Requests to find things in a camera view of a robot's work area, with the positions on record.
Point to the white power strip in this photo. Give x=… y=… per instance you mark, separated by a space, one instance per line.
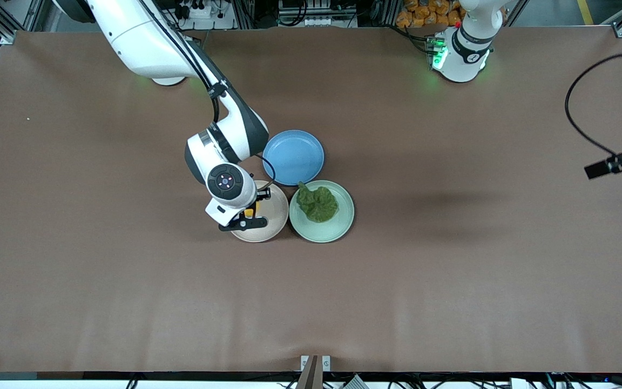
x=208 y=19

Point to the yellow lemon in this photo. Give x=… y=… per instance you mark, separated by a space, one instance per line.
x=250 y=209

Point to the bag of orange items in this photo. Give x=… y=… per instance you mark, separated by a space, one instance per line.
x=424 y=13

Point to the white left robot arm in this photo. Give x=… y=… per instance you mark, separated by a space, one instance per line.
x=465 y=48

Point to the wooden post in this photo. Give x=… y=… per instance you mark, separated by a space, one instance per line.
x=311 y=375

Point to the white electronics box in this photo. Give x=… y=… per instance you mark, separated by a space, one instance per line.
x=316 y=20

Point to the small white bracket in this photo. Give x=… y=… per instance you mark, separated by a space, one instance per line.
x=304 y=362
x=326 y=363

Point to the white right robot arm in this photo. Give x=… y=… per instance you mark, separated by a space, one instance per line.
x=143 y=38

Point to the green lettuce leaf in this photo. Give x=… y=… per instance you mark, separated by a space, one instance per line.
x=319 y=204

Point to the beige plate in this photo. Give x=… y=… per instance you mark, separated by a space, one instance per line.
x=273 y=221

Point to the blue plate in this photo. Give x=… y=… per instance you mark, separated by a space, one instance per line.
x=297 y=159

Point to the brown table cover sheet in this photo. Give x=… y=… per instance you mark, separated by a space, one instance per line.
x=451 y=302

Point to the pale green plate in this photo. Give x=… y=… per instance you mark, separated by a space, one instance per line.
x=311 y=231

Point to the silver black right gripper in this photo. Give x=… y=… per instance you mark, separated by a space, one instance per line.
x=262 y=194

